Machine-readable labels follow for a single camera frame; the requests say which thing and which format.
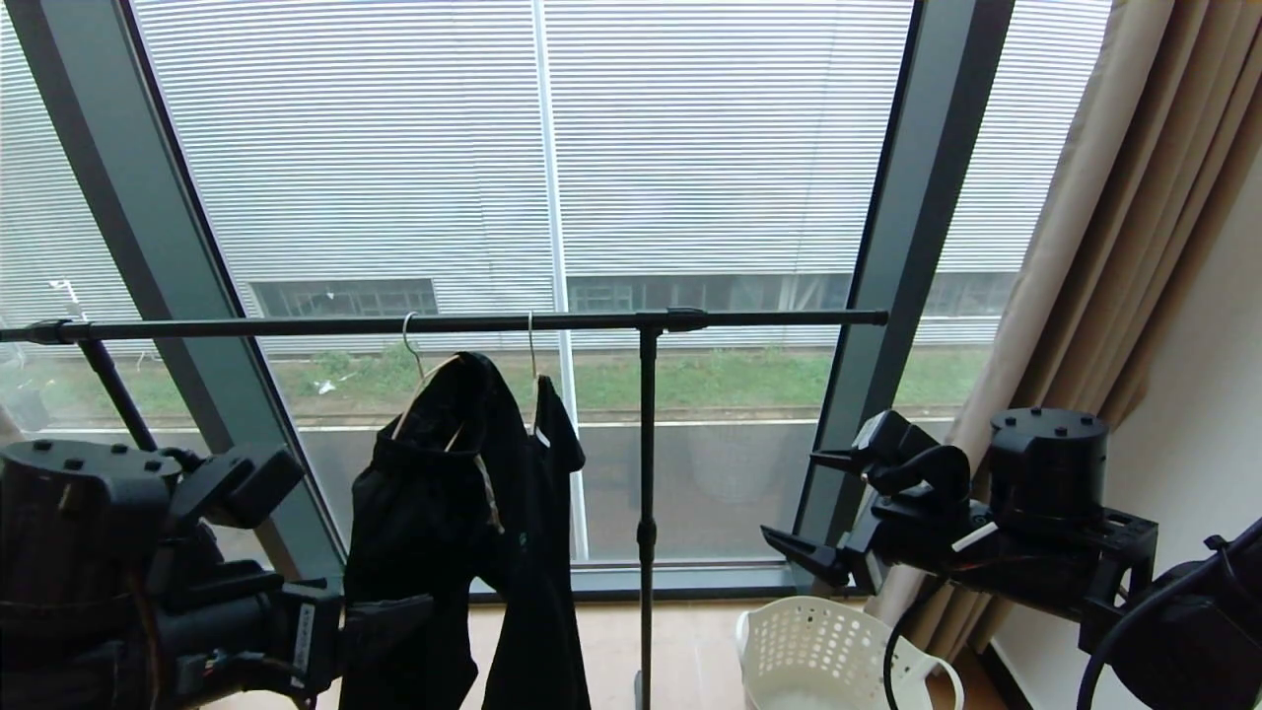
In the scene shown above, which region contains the beige curtain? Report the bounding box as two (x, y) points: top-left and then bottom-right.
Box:
(866, 0), (1262, 664)

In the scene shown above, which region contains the pink clothes hanger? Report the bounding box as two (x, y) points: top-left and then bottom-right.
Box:
(525, 312), (545, 441)
(390, 312), (466, 453)

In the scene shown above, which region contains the black garment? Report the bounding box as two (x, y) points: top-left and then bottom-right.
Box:
(339, 351), (516, 710)
(480, 374), (594, 710)

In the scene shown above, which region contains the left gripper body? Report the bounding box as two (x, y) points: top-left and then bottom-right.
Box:
(209, 580), (346, 699)

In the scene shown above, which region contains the white laundry basket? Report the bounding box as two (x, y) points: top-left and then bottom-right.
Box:
(734, 595), (966, 710)

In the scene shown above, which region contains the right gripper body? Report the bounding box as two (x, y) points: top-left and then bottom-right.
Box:
(843, 498), (990, 595)

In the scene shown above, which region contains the window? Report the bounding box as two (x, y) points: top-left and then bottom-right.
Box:
(0, 0), (1113, 599)

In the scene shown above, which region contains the black clothes rack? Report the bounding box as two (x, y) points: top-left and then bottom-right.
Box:
(0, 308), (889, 710)

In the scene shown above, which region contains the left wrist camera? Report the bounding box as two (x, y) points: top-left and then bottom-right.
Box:
(163, 445), (308, 540)

